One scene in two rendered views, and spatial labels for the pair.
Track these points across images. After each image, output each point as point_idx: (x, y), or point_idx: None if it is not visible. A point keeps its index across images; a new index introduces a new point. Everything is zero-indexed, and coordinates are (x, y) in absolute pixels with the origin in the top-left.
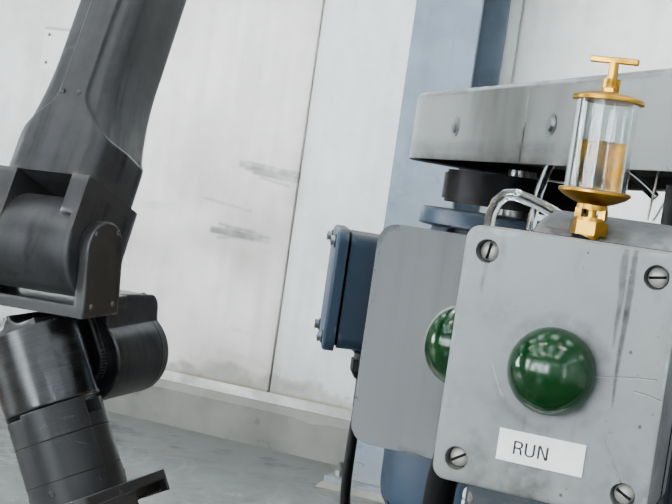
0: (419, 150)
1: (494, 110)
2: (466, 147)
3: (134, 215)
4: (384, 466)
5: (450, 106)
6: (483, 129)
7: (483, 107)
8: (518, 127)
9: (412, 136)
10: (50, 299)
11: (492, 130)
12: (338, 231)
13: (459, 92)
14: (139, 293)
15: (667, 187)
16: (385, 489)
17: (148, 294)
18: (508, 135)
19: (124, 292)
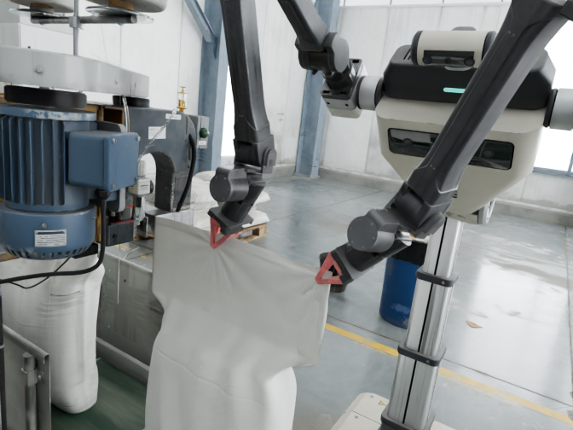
0: (105, 90)
1: (124, 77)
2: (119, 90)
3: (233, 139)
4: (91, 231)
5: (113, 72)
6: (123, 84)
7: (122, 75)
8: (130, 84)
9: (98, 82)
10: (251, 165)
11: (124, 84)
12: (137, 134)
13: (115, 66)
14: (222, 166)
15: (147, 100)
16: (93, 238)
17: (220, 166)
18: (128, 86)
19: (228, 166)
